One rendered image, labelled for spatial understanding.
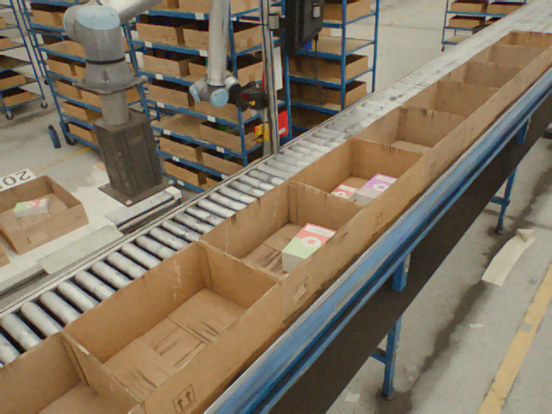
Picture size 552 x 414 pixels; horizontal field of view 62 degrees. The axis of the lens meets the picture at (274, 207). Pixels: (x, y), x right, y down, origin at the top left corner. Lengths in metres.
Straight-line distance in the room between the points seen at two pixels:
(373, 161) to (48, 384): 1.24
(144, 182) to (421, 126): 1.23
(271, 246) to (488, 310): 1.48
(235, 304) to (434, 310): 1.48
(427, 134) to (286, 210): 0.80
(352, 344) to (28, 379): 0.90
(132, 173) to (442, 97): 1.50
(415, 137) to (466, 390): 1.11
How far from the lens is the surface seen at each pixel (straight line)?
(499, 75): 2.74
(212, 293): 1.30
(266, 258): 1.40
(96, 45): 1.92
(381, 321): 1.58
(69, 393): 1.20
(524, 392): 2.34
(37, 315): 1.66
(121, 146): 2.00
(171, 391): 0.95
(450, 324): 2.50
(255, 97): 2.18
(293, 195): 1.47
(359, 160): 1.77
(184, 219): 1.90
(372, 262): 1.34
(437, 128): 2.03
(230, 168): 3.02
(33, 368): 1.12
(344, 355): 1.48
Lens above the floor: 1.76
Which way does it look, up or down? 32 degrees down
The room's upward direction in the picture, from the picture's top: 4 degrees counter-clockwise
